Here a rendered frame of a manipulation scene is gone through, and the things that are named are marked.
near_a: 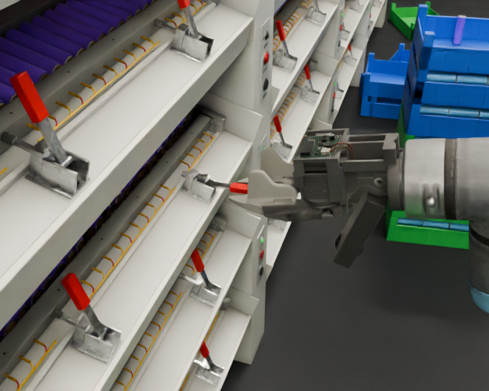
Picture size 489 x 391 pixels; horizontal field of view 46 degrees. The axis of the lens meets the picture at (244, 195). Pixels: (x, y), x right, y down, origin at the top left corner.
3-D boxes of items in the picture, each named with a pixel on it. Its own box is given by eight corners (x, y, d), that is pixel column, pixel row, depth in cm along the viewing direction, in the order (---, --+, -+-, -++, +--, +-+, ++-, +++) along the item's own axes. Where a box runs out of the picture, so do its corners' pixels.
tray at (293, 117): (325, 91, 157) (345, 46, 148) (261, 223, 110) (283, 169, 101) (257, 61, 158) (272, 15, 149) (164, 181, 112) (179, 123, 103)
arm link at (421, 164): (449, 189, 70) (445, 239, 62) (407, 190, 72) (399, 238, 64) (446, 123, 65) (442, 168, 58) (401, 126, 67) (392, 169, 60)
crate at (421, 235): (491, 206, 164) (499, 184, 160) (505, 254, 148) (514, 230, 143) (384, 196, 168) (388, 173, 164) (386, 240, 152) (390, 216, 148)
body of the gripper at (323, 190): (301, 129, 71) (403, 124, 66) (312, 188, 75) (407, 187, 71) (285, 161, 65) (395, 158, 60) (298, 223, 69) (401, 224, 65)
